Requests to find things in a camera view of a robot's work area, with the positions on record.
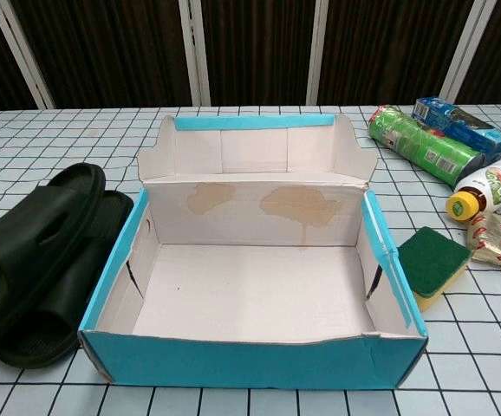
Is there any white bottle yellow cap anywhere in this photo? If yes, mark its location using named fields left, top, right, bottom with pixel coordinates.
left=446, top=145, right=501, bottom=224

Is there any dark brown pleated curtain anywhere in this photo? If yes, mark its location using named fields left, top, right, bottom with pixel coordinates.
left=0, top=0, right=501, bottom=113

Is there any green yellow sponge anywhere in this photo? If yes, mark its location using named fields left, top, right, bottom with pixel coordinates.
left=395, top=225, right=473, bottom=314

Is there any light blue cardboard shoe box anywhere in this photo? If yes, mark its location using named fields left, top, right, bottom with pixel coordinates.
left=78, top=113, right=428, bottom=389

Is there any white checkered tablecloth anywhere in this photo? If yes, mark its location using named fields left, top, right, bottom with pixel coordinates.
left=0, top=103, right=501, bottom=416

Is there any black rubber slipper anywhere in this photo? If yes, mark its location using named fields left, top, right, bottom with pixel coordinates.
left=0, top=163, right=107, bottom=374
left=0, top=189, right=135, bottom=358

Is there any green chips can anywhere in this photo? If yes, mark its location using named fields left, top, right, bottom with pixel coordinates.
left=368, top=105, right=492, bottom=190

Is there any white metal screen post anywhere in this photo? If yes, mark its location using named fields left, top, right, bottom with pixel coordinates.
left=178, top=0, right=211, bottom=107
left=0, top=0, right=55, bottom=110
left=305, top=0, right=330, bottom=107
left=439, top=0, right=499, bottom=106

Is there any blue cookie package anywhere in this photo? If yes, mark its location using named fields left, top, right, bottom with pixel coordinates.
left=411, top=97, right=501, bottom=159

